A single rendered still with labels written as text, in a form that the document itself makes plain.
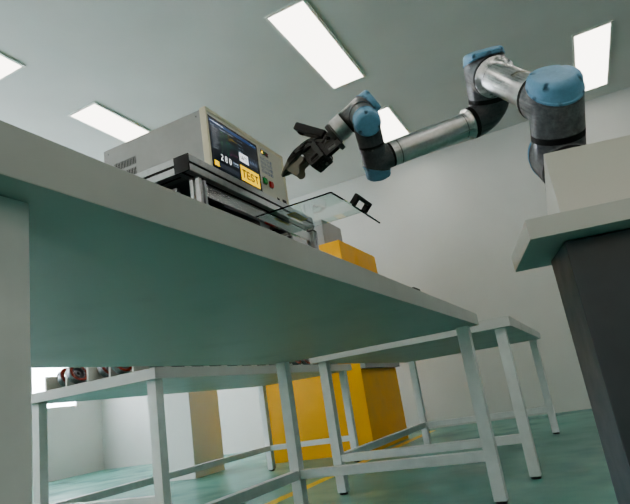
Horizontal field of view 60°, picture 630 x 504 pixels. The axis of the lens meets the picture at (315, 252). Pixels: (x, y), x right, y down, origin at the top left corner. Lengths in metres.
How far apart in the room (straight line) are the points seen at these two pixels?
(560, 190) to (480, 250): 5.55
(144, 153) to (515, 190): 5.59
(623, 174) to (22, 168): 1.05
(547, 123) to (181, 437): 4.67
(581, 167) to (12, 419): 1.06
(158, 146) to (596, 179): 1.14
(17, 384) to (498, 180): 6.59
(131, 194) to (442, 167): 6.59
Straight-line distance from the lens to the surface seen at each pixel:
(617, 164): 1.24
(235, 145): 1.67
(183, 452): 5.46
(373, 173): 1.60
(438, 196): 7.00
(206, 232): 0.69
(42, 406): 3.25
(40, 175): 0.54
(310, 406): 5.26
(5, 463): 0.51
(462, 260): 6.75
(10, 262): 0.53
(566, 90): 1.31
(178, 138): 1.62
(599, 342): 1.13
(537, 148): 1.37
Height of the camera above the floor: 0.48
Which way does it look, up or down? 15 degrees up
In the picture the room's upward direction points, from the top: 9 degrees counter-clockwise
